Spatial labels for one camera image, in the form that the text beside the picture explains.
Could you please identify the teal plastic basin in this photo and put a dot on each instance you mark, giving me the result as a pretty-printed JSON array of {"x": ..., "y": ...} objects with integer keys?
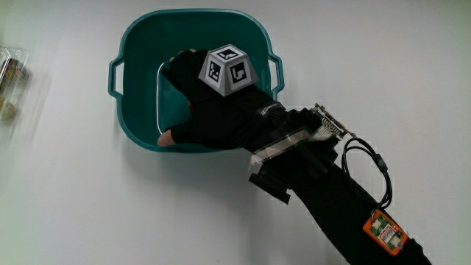
[{"x": 143, "y": 81}]

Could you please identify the clear plastic food container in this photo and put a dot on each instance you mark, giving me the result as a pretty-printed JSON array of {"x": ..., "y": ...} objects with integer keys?
[{"x": 11, "y": 82}]

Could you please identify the person's right forearm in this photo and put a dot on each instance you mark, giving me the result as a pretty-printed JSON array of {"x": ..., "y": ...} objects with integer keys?
[{"x": 331, "y": 198}]

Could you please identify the ribbon connector circuit board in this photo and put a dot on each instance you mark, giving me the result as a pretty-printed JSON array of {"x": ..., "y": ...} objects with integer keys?
[{"x": 331, "y": 120}]

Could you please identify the orange sensor module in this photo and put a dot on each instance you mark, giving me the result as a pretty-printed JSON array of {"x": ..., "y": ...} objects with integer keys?
[{"x": 385, "y": 232}]

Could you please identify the person's right hand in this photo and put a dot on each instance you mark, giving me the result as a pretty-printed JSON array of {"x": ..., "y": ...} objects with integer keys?
[{"x": 221, "y": 117}]

